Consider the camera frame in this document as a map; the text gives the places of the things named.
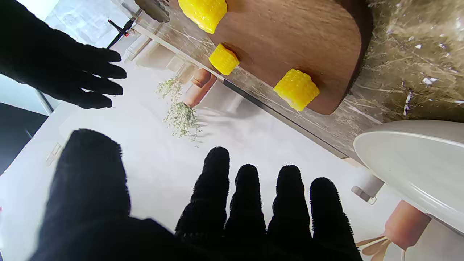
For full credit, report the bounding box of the brown wooden cutting board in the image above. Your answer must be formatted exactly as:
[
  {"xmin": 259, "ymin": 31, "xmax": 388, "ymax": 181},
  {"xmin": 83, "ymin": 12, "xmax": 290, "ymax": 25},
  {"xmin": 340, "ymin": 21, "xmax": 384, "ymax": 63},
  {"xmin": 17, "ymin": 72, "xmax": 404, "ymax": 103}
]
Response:
[{"xmin": 179, "ymin": 0, "xmax": 374, "ymax": 116}]

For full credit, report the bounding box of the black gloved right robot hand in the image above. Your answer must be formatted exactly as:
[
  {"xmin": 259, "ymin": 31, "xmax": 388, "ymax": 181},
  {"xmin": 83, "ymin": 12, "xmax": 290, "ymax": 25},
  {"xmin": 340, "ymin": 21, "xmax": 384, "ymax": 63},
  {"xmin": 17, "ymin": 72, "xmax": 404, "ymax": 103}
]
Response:
[{"xmin": 0, "ymin": 0, "xmax": 127, "ymax": 110}]

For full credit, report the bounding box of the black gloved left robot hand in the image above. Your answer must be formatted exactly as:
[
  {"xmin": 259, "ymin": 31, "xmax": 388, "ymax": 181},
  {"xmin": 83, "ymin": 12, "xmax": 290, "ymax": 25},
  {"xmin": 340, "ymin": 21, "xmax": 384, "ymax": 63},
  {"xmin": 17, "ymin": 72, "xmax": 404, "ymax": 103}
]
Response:
[{"xmin": 29, "ymin": 129, "xmax": 363, "ymax": 261}]

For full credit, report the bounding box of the black stand with red knob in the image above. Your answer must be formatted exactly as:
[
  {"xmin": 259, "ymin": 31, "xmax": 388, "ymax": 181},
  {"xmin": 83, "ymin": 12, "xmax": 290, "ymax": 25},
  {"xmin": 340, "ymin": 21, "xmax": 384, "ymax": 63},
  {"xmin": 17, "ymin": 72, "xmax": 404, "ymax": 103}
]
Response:
[{"xmin": 107, "ymin": 14, "xmax": 144, "ymax": 49}]

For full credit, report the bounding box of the beige round plate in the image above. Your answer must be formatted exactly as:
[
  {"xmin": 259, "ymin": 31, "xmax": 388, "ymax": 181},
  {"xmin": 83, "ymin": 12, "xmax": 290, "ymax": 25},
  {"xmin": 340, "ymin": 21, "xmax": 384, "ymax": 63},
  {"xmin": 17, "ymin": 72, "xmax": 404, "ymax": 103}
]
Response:
[{"xmin": 353, "ymin": 120, "xmax": 464, "ymax": 234}]

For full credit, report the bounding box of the yellow corn chunk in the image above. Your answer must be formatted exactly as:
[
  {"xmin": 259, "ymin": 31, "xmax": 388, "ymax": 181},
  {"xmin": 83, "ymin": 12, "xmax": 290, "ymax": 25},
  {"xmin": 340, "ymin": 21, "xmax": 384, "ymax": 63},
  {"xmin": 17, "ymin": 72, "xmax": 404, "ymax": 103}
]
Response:
[
  {"xmin": 178, "ymin": 0, "xmax": 228, "ymax": 34},
  {"xmin": 273, "ymin": 68, "xmax": 321, "ymax": 112},
  {"xmin": 208, "ymin": 43, "xmax": 240, "ymax": 76}
]

